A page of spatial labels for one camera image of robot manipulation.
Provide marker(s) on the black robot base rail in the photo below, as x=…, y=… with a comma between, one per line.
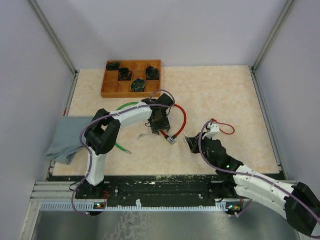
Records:
x=154, y=193

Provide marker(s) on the black orange rolled tie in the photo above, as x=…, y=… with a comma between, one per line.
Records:
x=124, y=74

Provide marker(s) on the green cable lock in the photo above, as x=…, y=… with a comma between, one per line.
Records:
x=120, y=108

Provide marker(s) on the blue yellow rolled tie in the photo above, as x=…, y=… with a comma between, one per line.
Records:
x=138, y=85

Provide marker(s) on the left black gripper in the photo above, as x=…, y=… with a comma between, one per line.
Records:
x=165, y=125

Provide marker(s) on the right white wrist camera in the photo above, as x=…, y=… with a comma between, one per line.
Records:
x=212, y=130

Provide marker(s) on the dark green rolled tie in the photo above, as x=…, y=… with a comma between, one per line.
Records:
x=113, y=66

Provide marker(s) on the wooden compartment tray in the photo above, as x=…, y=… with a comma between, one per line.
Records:
x=113, y=88

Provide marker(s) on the folded blue jeans cloth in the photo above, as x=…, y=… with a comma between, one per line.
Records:
x=66, y=143

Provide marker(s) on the black dotted rolled tie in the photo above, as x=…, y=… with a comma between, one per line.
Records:
x=152, y=73

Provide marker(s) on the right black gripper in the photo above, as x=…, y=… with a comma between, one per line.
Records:
x=193, y=142

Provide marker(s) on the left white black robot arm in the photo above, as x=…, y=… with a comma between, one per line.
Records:
x=100, y=136

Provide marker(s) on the red cable lock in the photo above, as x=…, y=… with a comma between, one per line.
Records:
x=171, y=139

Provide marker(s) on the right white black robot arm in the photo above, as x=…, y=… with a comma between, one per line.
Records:
x=296, y=203

